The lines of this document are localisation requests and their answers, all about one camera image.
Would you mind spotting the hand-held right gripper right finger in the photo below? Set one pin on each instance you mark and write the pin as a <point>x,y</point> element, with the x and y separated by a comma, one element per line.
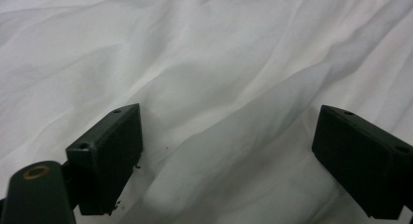
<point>360,162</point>

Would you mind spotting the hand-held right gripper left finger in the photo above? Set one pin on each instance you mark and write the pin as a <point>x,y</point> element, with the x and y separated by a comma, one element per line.
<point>107,159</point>

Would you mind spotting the white skirt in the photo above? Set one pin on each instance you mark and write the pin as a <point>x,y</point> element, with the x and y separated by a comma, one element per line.
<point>207,55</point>

